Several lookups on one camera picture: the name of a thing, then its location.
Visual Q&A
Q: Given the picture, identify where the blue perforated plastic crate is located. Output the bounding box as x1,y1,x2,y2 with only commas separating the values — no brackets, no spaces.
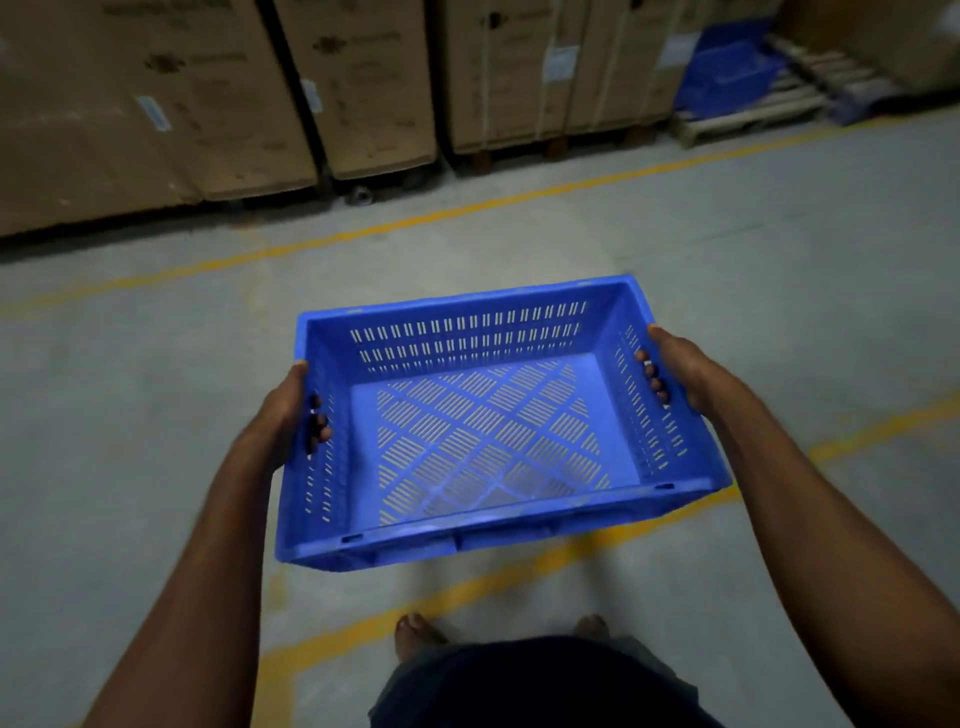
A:
274,274,734,574

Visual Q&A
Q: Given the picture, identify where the person's left foot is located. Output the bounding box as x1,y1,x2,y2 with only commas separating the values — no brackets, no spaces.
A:
394,612,450,664

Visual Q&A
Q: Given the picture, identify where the cardboard box on pallet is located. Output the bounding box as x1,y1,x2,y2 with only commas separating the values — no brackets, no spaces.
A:
776,0,960,94

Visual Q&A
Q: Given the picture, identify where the person's right hand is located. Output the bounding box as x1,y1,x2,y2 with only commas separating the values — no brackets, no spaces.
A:
636,324,740,418

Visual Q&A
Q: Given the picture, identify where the person's left hand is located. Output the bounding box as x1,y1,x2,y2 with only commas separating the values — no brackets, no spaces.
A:
234,360,333,472

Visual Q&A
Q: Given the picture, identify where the wooden pallet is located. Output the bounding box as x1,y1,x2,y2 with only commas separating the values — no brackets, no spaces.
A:
669,33,912,149

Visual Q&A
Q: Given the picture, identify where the stack of blue crates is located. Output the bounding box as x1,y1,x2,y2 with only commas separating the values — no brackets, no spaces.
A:
673,16,787,121

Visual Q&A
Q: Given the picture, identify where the strapped cardboard box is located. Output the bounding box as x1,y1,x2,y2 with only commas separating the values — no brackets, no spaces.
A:
435,0,594,156
566,0,714,136

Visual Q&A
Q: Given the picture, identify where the person's dark clothing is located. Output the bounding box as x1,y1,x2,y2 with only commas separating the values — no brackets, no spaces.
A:
367,636,725,728

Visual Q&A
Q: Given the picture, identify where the person's right forearm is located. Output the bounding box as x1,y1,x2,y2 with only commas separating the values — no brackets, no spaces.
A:
701,378,960,728

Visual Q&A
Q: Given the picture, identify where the person's left forearm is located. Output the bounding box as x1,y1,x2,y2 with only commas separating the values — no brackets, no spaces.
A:
81,442,288,728

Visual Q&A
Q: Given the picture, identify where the large cardboard box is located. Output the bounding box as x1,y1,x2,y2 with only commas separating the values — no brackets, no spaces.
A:
273,0,439,181
0,0,319,238

